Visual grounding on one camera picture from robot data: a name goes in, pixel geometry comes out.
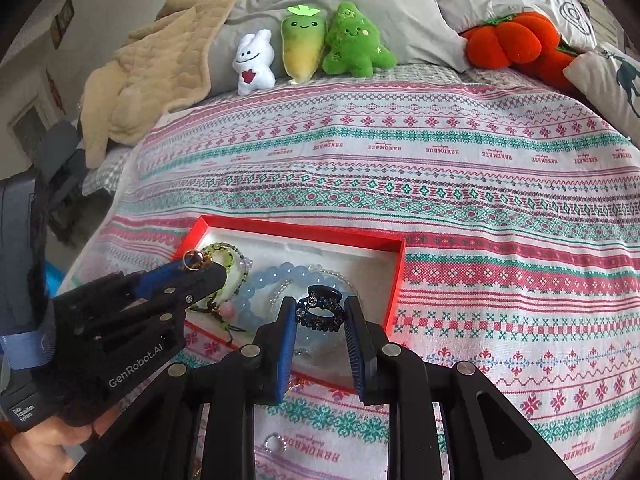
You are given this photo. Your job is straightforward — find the clear bead bracelet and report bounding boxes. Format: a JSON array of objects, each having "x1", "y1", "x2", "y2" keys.
[{"x1": 270, "y1": 264, "x2": 358, "y2": 303}]

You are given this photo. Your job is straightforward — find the grey pillow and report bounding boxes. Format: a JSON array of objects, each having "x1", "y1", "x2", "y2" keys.
[{"x1": 207, "y1": 0, "x2": 471, "y2": 73}]

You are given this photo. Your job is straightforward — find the beige quilted blanket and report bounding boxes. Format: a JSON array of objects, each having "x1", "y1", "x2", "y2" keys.
[{"x1": 80, "y1": 0, "x2": 243, "y2": 168}]

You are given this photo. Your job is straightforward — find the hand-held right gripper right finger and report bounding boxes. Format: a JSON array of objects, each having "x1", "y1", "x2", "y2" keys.
[{"x1": 342, "y1": 296, "x2": 576, "y2": 480}]

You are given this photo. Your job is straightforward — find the person's left hand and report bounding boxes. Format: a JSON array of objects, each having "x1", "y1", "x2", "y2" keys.
[{"x1": 0, "y1": 405, "x2": 118, "y2": 480}]

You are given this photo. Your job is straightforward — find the white deer print pillow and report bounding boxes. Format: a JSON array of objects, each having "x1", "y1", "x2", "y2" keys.
[{"x1": 564, "y1": 42, "x2": 640, "y2": 133}]

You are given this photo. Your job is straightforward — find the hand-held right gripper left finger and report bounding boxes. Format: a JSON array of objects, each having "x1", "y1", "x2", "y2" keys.
[{"x1": 70, "y1": 296, "x2": 301, "y2": 480}]

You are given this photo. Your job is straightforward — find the white bunny plush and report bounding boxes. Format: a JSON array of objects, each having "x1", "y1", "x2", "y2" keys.
[{"x1": 232, "y1": 30, "x2": 276, "y2": 97}]

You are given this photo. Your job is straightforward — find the small wall sticker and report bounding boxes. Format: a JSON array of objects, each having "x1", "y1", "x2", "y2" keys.
[{"x1": 52, "y1": 0, "x2": 76, "y2": 36}]

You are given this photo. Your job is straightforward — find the patterned knit-print blanket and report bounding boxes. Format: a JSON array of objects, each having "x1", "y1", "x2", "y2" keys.
[{"x1": 65, "y1": 80, "x2": 640, "y2": 480}]

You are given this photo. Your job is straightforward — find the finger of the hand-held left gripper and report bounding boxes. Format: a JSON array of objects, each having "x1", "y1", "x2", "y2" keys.
[
  {"x1": 117, "y1": 259, "x2": 203, "y2": 295},
  {"x1": 142, "y1": 263, "x2": 228, "y2": 313}
]

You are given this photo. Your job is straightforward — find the grey chair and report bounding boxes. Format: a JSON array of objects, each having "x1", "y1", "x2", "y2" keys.
[{"x1": 30, "y1": 120, "x2": 88, "y2": 246}]

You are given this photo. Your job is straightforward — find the blue bead bracelet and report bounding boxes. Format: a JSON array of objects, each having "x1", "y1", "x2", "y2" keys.
[{"x1": 235, "y1": 261, "x2": 361, "y2": 356}]

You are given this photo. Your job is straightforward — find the orange pumpkin plush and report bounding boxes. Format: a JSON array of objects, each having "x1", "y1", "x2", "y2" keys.
[
  {"x1": 515, "y1": 42, "x2": 583, "y2": 92},
  {"x1": 460, "y1": 11, "x2": 561, "y2": 71}
]

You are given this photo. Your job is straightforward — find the yellow green radish plush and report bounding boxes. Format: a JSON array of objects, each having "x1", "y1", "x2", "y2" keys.
[{"x1": 280, "y1": 4, "x2": 323, "y2": 83}]

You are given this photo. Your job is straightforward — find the red cardboard box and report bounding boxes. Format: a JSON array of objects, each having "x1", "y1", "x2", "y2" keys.
[{"x1": 172, "y1": 215, "x2": 407, "y2": 396}]

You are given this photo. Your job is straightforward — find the pink bead cord bracelet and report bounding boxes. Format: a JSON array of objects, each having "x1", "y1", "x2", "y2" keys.
[{"x1": 192, "y1": 300, "x2": 248, "y2": 333}]

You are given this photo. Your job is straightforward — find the green tree plush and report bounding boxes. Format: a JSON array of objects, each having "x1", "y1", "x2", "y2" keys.
[{"x1": 321, "y1": 2, "x2": 398, "y2": 78}]

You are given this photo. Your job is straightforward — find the green bead bracelet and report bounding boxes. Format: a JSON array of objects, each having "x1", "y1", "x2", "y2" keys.
[{"x1": 200, "y1": 242, "x2": 249, "y2": 311}]

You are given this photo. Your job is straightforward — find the black hair claw clip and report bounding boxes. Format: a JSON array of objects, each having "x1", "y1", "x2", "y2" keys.
[{"x1": 294, "y1": 285, "x2": 348, "y2": 333}]

